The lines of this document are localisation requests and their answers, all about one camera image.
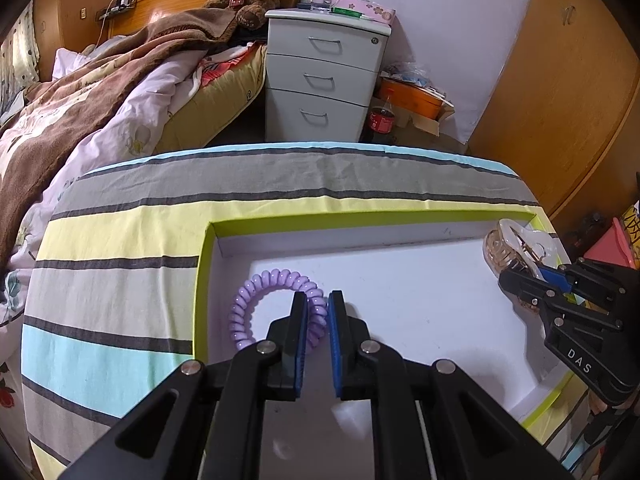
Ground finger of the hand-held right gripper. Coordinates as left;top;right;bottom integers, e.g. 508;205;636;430
570;258;640;328
498;266;573;314

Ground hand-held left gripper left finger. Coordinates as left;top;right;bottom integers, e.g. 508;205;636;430
60;290;308;480

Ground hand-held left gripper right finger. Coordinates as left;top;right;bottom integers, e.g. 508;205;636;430
327;290;576;480

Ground purple spiral hair tie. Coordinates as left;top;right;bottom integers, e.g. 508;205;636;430
228;270;328;353

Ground green tray with white inside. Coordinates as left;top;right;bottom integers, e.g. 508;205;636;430
192;208;591;480

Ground pink stool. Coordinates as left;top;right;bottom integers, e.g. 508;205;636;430
582;216;637;270

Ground yellow bag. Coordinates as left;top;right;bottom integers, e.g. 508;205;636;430
620;200;640;261

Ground cardboard box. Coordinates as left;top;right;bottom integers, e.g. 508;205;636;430
395;102;456;137

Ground striped cloth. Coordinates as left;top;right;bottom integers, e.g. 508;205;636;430
20;141;601;480

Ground large wooden wardrobe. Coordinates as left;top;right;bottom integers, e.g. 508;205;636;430
467;0;640;221

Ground cola bottle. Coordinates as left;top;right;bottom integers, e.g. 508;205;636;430
369;95;397;143

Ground orange storage box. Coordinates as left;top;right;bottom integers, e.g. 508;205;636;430
375;77;448;121

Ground white nightstand drawer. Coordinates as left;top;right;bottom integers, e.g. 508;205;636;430
267;66;377;107
266;92;368;143

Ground clear plastic bags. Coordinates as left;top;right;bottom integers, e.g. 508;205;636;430
382;61;448;98

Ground yellow quilted bedding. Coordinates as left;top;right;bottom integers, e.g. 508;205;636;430
165;45;267;151

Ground white nightstand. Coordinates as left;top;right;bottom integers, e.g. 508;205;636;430
264;8;391;143

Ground red printed pillow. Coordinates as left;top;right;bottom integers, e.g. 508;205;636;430
192;42;261;96

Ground pale floral quilt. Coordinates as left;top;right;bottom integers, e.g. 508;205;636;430
0;45;211;341

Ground white drawer with lock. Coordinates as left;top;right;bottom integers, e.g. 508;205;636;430
270;27;386;73

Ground pink floral tissue box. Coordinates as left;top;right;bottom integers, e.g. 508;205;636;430
332;0;398;23

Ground brown blanket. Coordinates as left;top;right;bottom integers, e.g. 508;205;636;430
0;7;241;271

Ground wooden headboard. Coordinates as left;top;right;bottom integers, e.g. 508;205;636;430
97;0;306;46

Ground power strip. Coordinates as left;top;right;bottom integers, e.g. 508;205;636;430
97;0;141;18

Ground floral curtain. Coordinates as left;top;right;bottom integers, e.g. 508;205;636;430
0;2;41;111

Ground tall wooden cabinet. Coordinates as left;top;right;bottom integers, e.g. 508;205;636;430
32;0;121;81

